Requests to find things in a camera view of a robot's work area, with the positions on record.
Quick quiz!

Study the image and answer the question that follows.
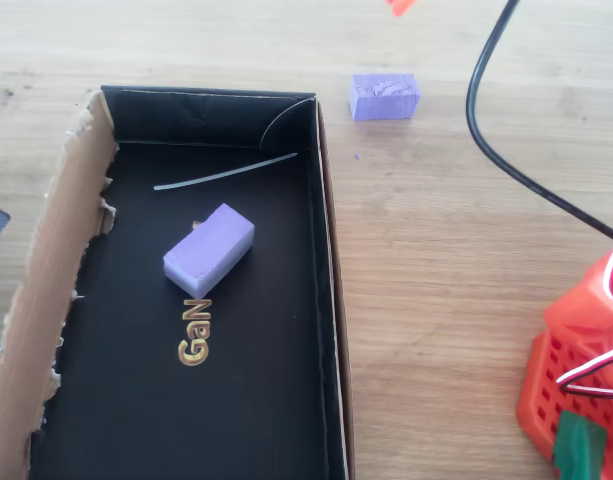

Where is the purple block with rough face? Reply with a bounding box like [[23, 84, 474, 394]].
[[348, 72, 422, 122]]

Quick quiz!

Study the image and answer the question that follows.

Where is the smooth purple block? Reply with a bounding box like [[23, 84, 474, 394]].
[[162, 202, 256, 300]]

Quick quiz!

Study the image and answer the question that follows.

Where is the black cardboard box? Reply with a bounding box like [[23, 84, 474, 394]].
[[0, 84, 358, 480]]

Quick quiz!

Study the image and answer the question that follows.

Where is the thin white strip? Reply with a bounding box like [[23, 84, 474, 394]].
[[153, 152, 299, 192]]

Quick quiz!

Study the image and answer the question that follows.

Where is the green clamp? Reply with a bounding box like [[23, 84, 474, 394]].
[[552, 409, 609, 480]]

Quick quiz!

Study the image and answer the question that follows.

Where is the thick black cable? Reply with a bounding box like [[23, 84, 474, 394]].
[[465, 0, 613, 243]]

